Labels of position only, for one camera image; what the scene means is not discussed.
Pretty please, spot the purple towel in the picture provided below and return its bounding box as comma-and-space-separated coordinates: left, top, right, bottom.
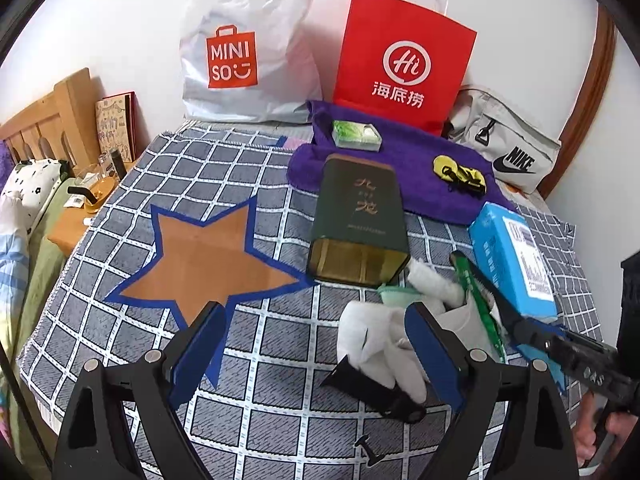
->
287, 99, 518, 226

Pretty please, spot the white foam sheet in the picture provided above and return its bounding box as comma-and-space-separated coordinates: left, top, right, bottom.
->
336, 301, 432, 397

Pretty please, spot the dark green tin box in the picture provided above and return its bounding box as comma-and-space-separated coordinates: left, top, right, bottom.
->
306, 156, 412, 289

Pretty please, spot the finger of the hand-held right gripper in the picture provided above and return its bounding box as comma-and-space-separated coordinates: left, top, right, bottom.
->
452, 251, 553, 358

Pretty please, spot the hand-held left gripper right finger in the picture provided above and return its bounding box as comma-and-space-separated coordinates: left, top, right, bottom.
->
402, 302, 581, 480

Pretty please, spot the white plastic shopping bag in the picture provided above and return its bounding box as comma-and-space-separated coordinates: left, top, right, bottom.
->
180, 0, 323, 126

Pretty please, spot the green blanket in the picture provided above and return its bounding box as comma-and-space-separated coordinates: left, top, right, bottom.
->
17, 180, 87, 366

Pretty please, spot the grey checked tablecloth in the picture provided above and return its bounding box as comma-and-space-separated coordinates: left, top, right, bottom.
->
17, 120, 588, 480

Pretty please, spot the green and white small box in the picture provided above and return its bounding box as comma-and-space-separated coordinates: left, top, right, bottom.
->
331, 120, 383, 150

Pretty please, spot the white pillow with black flowers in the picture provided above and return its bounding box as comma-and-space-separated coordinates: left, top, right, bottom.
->
0, 159, 69, 232

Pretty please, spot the glass teapot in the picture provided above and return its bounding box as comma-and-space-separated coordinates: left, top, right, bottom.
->
67, 162, 121, 213

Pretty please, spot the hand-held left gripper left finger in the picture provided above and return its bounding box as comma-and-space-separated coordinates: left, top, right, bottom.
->
52, 302, 228, 480

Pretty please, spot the yellow and black pouch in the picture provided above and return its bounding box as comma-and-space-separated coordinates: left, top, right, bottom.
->
432, 155, 487, 196

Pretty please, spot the black plastic piece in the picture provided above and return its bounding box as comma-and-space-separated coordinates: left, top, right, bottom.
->
320, 355, 427, 423

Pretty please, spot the illustrated notebook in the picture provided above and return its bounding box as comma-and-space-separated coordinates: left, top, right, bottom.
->
95, 91, 139, 163

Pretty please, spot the orange star with blue border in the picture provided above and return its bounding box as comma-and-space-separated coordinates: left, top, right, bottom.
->
102, 194, 321, 391

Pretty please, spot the green plastic packet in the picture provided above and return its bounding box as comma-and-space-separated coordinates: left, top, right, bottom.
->
449, 252, 507, 362

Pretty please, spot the person's right hand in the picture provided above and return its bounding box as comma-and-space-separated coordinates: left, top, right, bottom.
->
575, 394, 637, 467

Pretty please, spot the curved wooden frame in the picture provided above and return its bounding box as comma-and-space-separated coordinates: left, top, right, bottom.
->
542, 0, 619, 202

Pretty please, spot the pale green pouch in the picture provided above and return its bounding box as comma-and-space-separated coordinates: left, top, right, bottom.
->
377, 284, 417, 307

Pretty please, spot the red paper bag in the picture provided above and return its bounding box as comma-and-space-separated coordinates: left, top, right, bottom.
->
332, 0, 478, 137

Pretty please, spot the wooden nightstand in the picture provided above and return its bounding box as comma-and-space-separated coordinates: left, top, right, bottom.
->
47, 159, 144, 257

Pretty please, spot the blue cardboard box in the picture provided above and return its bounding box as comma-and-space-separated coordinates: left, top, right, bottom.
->
468, 202, 558, 324

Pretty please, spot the white crumpled tissue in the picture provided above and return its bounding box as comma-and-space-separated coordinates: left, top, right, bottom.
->
407, 258, 463, 307

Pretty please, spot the wooden headboard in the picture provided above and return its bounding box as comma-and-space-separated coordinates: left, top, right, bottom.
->
0, 67, 101, 167

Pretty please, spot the small black hook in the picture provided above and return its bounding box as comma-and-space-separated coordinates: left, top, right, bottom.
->
352, 437, 386, 463

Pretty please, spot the grey waist bag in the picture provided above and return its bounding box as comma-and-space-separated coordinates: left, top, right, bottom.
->
444, 85, 563, 196

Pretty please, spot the printed white sheet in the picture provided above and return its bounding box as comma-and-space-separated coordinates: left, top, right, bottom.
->
500, 180, 551, 206

